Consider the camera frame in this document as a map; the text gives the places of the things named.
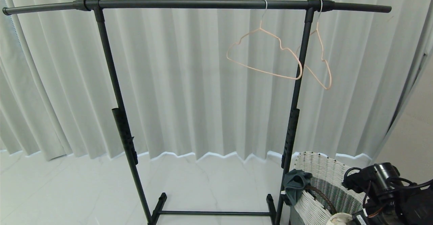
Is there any pink clothes hanger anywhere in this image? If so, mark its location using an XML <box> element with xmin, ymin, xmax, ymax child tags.
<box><xmin>226</xmin><ymin>0</ymin><xmax>302</xmax><ymax>81</ymax></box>
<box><xmin>298</xmin><ymin>0</ymin><xmax>332</xmax><ymax>90</ymax></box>

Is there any black clothes rack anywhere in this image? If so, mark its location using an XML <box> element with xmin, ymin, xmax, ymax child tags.
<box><xmin>2</xmin><ymin>0</ymin><xmax>392</xmax><ymax>225</ymax></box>

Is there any white laundry basket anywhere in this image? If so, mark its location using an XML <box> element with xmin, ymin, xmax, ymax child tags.
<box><xmin>289</xmin><ymin>151</ymin><xmax>372</xmax><ymax>225</ymax></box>

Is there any dark green garment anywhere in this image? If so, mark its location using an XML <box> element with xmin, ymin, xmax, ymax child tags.
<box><xmin>282</xmin><ymin>170</ymin><xmax>313</xmax><ymax>206</ymax></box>

